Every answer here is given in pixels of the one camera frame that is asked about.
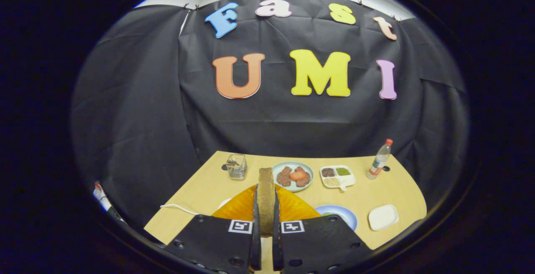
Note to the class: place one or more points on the red tomato slice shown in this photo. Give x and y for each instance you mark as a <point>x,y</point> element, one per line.
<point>297,175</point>

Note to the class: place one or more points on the white square plate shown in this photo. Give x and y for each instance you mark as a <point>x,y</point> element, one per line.
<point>383,217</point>

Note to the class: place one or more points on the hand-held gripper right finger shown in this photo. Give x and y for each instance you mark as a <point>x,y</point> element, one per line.
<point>277,249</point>

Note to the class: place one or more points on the brown meat patty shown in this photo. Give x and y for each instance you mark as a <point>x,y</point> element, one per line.
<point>284,177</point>
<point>304,181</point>

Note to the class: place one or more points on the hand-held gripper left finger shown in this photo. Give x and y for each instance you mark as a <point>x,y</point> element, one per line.
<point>256,249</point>

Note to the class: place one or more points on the round brown bread slice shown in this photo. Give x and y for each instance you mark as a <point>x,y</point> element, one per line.
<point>266,198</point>

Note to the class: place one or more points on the pale green round plate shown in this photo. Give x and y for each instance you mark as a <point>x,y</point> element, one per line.
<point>311,175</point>

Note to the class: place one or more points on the clear bottle with red cap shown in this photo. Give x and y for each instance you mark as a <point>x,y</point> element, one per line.
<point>380,161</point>

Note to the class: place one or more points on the black backdrop cloth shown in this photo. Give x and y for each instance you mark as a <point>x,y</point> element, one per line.
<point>271,127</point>

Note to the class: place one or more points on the white divided condiment dish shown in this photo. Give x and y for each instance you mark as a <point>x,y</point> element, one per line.
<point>349,180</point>

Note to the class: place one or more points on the blue round plate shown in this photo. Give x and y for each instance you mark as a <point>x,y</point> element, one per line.
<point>347,216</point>

